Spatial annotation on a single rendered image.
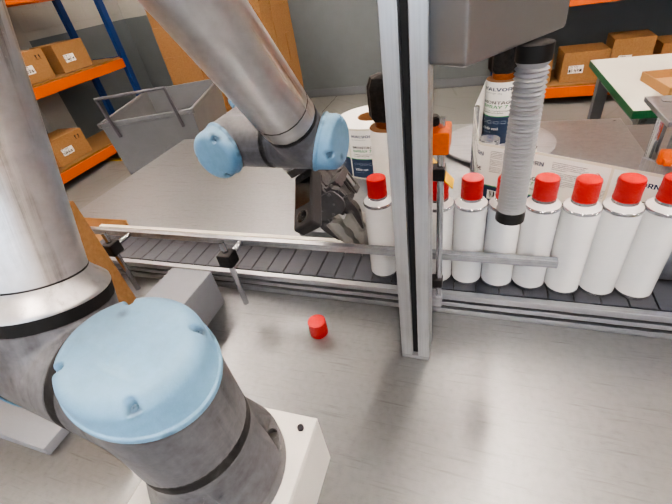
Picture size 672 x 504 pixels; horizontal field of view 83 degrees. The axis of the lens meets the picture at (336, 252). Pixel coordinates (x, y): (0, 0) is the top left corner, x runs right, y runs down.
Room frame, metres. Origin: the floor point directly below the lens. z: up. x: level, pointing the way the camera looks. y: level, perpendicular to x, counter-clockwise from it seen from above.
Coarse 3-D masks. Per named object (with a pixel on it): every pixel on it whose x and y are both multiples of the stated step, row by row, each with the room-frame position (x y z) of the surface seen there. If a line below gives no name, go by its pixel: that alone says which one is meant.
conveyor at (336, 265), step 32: (128, 256) 0.81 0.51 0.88; (160, 256) 0.78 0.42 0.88; (192, 256) 0.75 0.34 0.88; (256, 256) 0.70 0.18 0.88; (288, 256) 0.68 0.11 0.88; (320, 256) 0.66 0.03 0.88; (352, 256) 0.64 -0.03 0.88; (448, 288) 0.49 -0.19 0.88; (480, 288) 0.48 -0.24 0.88; (512, 288) 0.46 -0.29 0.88; (544, 288) 0.45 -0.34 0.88
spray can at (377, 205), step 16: (368, 176) 0.58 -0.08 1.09; (384, 176) 0.57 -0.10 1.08; (368, 192) 0.57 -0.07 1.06; (384, 192) 0.56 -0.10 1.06; (368, 208) 0.56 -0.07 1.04; (384, 208) 0.55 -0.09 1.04; (368, 224) 0.56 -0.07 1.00; (384, 224) 0.55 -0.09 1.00; (368, 240) 0.57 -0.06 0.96; (384, 240) 0.55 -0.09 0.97; (384, 256) 0.55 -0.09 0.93; (384, 272) 0.55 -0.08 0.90
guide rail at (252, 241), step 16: (192, 240) 0.71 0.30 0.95; (208, 240) 0.69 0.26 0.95; (224, 240) 0.67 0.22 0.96; (256, 240) 0.64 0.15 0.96; (272, 240) 0.63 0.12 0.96; (288, 240) 0.62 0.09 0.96; (432, 256) 0.50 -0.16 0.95; (448, 256) 0.49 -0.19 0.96; (464, 256) 0.48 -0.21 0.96; (480, 256) 0.47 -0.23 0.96; (496, 256) 0.46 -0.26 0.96; (512, 256) 0.46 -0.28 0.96; (528, 256) 0.45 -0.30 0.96; (544, 256) 0.44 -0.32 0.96
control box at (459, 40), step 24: (432, 0) 0.39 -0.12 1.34; (456, 0) 0.37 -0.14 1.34; (480, 0) 0.36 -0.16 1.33; (504, 0) 0.38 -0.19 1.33; (528, 0) 0.40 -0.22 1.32; (552, 0) 0.42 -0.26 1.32; (432, 24) 0.39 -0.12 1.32; (456, 24) 0.37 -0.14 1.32; (480, 24) 0.36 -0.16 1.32; (504, 24) 0.38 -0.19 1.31; (528, 24) 0.40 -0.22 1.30; (552, 24) 0.43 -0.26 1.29; (432, 48) 0.39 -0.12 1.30; (456, 48) 0.37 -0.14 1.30; (480, 48) 0.37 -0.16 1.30; (504, 48) 0.39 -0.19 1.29
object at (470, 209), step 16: (464, 176) 0.52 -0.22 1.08; (480, 176) 0.51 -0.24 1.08; (464, 192) 0.51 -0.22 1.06; (480, 192) 0.50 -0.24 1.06; (464, 208) 0.50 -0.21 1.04; (480, 208) 0.49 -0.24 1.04; (464, 224) 0.50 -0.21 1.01; (480, 224) 0.49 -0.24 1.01; (464, 240) 0.50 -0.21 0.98; (480, 240) 0.49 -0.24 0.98; (464, 272) 0.49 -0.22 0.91; (480, 272) 0.50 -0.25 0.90
